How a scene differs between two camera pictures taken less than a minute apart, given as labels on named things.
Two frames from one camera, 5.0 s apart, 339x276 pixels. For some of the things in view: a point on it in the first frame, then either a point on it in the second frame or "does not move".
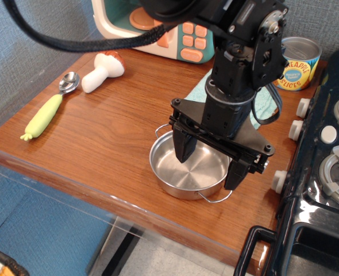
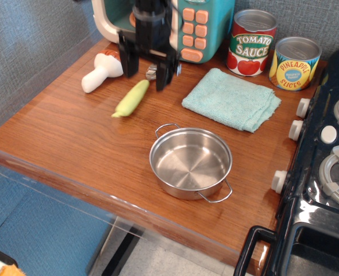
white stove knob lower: x=278 y=180 does not move
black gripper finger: x=238 y=168 → x=166 y=69
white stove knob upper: x=302 y=107 does not move
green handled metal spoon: x=45 y=114 → x=128 y=104
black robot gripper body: x=225 y=123 → x=153 y=38
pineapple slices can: x=302 y=55 does not move
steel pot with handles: x=204 y=173 does not move
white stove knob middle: x=295 y=129 does not move
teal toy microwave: x=189 y=40 does not move
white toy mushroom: x=111 y=65 does not move
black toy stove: x=314 y=233 does not move
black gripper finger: x=184 y=144 → x=129 y=52
